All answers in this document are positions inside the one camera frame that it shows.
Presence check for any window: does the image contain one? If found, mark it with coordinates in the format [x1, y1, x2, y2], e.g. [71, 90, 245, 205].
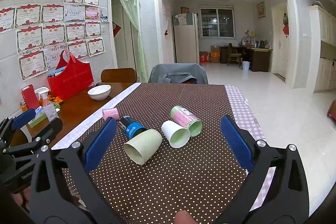
[200, 7, 235, 39]

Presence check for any pink checkered tablecloth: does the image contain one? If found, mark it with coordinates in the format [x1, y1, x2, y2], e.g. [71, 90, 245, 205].
[225, 85, 276, 210]

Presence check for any wooden desk chair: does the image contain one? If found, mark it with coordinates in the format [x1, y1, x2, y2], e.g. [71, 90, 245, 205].
[227, 43, 242, 67]

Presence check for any pale green paper cup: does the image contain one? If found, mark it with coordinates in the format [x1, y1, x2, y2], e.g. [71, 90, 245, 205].
[123, 129, 162, 165]

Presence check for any small framed wall picture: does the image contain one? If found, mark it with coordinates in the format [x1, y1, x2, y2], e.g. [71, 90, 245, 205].
[257, 2, 266, 18]

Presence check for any white ceramic bowl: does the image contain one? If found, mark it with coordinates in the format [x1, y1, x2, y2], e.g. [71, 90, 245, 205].
[87, 85, 112, 101]

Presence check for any fingertip at bottom edge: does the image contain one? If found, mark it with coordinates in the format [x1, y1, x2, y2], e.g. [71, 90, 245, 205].
[174, 210, 197, 224]

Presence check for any green door curtain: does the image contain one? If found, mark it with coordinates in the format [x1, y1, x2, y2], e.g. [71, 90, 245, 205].
[120, 0, 148, 83]

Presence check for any white paper cup green inside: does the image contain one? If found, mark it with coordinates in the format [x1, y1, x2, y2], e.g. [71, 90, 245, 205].
[161, 121, 190, 148]

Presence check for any red felt bag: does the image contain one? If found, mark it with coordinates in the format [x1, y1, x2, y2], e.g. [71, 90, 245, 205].
[47, 50, 93, 101]

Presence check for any small pink cup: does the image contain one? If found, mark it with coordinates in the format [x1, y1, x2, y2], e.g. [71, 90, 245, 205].
[102, 107, 120, 121]

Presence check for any white trash bin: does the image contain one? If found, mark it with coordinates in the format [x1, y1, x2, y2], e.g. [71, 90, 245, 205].
[242, 61, 250, 72]

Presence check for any blue black cup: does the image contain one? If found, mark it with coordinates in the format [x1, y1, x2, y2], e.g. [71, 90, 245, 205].
[118, 115, 147, 139]

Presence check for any brown wooden chair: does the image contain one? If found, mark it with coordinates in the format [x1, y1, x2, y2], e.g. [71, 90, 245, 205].
[101, 68, 137, 84]

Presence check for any white refrigerator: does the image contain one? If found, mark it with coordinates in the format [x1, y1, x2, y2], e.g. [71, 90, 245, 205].
[172, 13, 199, 64]

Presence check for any clear jar pink green label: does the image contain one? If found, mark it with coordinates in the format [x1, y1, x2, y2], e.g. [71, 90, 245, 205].
[170, 106, 203, 137]

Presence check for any clear spray bottle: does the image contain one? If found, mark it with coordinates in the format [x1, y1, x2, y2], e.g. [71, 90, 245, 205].
[34, 87, 58, 122]

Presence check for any dark wooden desk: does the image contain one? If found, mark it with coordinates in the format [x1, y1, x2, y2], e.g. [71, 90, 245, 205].
[220, 46, 272, 72]

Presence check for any red cardboard box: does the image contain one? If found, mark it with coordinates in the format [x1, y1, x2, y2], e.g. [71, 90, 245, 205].
[199, 51, 210, 63]

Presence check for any chair with grey jacket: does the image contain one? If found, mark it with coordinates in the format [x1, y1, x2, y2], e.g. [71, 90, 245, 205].
[148, 63, 209, 84]

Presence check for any green tissue box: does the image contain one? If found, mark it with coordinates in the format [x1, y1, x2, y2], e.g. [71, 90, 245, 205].
[28, 105, 60, 128]

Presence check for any white cabinet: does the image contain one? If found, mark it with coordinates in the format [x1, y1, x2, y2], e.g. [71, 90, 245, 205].
[307, 5, 335, 93]

